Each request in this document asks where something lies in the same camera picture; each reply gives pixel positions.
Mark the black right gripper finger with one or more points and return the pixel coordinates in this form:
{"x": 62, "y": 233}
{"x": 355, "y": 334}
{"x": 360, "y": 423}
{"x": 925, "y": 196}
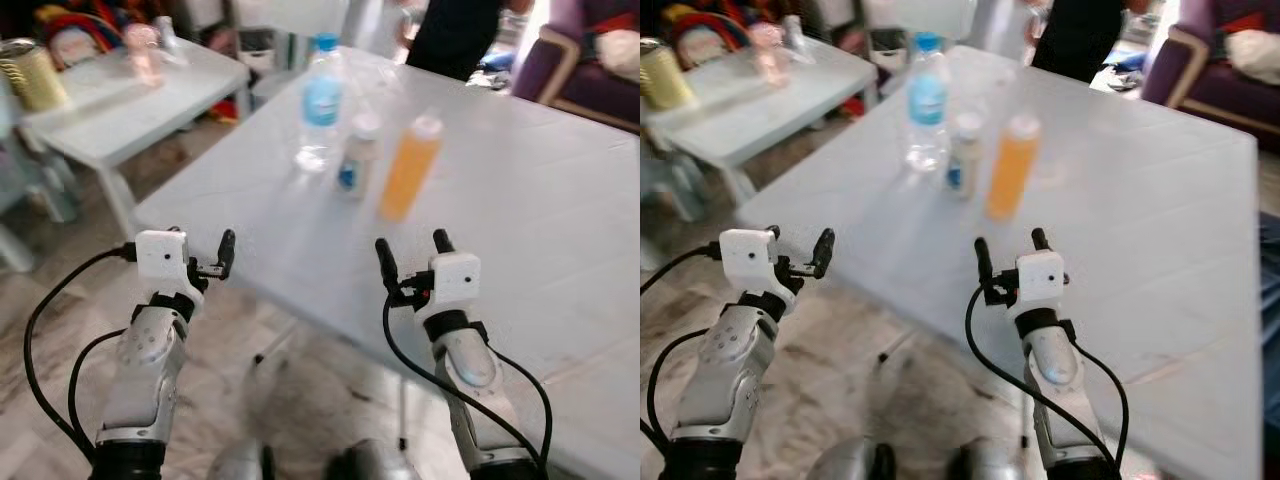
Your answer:
{"x": 443, "y": 241}
{"x": 386, "y": 262}
{"x": 984, "y": 260}
{"x": 1041, "y": 239}

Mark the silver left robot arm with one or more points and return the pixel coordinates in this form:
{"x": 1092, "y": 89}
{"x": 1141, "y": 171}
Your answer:
{"x": 148, "y": 380}
{"x": 725, "y": 380}

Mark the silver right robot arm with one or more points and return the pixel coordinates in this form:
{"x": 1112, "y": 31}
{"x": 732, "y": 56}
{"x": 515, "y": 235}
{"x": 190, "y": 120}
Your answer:
{"x": 1055, "y": 370}
{"x": 470, "y": 370}

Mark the orange juice bottle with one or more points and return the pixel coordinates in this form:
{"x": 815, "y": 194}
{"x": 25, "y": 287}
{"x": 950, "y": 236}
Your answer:
{"x": 410, "y": 170}
{"x": 1012, "y": 170}

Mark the large white plastic table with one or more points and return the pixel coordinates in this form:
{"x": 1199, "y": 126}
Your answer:
{"x": 1120, "y": 220}
{"x": 520, "y": 220}

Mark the small white bottle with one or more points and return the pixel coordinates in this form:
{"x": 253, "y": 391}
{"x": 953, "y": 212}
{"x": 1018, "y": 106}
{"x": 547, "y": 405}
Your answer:
{"x": 357, "y": 160}
{"x": 965, "y": 160}

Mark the small white plastic table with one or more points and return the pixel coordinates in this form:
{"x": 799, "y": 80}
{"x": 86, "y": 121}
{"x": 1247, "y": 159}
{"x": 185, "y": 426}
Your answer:
{"x": 760, "y": 110}
{"x": 120, "y": 110}

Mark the clear blue-label water bottle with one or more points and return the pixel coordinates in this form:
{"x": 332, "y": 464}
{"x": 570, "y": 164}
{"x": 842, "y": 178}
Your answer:
{"x": 927, "y": 105}
{"x": 320, "y": 105}

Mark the grey robot right leg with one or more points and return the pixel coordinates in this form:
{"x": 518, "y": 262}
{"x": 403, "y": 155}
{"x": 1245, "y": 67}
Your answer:
{"x": 985, "y": 462}
{"x": 375, "y": 462}

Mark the grey robot leg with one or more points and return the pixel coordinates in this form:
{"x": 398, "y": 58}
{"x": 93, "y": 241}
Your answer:
{"x": 850, "y": 462}
{"x": 375, "y": 462}
{"x": 985, "y": 462}
{"x": 240, "y": 463}

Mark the pink plastic bottle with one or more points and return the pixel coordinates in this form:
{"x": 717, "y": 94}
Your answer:
{"x": 144, "y": 55}
{"x": 770, "y": 55}

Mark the yellow tin can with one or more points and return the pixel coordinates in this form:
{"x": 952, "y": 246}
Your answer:
{"x": 665, "y": 75}
{"x": 32, "y": 75}

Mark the small clear bottle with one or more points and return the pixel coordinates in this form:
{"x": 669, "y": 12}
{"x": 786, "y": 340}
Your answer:
{"x": 798, "y": 40}
{"x": 168, "y": 40}

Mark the grey robot left leg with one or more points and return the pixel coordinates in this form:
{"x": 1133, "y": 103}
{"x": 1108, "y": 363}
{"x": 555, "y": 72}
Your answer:
{"x": 850, "y": 462}
{"x": 240, "y": 463}

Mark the purple armchair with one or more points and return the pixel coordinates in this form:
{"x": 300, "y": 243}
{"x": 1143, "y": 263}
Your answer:
{"x": 1200, "y": 90}
{"x": 565, "y": 75}

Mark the standing person in black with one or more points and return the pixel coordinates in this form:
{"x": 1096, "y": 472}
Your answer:
{"x": 1075, "y": 35}
{"x": 450, "y": 35}

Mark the colourful bag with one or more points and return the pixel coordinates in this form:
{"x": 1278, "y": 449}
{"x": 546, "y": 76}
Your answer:
{"x": 700, "y": 25}
{"x": 75, "y": 35}

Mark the white cushion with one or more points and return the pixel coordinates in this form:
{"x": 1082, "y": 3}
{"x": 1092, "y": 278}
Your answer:
{"x": 1255, "y": 55}
{"x": 618, "y": 52}

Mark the person's blue jeans leg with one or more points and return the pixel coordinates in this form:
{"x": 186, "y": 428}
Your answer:
{"x": 1270, "y": 330}

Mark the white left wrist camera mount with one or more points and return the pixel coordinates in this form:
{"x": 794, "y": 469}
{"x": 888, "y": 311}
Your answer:
{"x": 748, "y": 258}
{"x": 162, "y": 258}

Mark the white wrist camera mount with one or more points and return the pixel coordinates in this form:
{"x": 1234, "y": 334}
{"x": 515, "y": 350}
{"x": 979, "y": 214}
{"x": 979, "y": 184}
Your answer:
{"x": 162, "y": 258}
{"x": 452, "y": 282}
{"x": 748, "y": 258}
{"x": 1040, "y": 280}

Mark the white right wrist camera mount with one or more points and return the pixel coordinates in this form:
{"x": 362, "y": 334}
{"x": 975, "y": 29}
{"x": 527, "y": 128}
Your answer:
{"x": 1040, "y": 280}
{"x": 452, "y": 282}

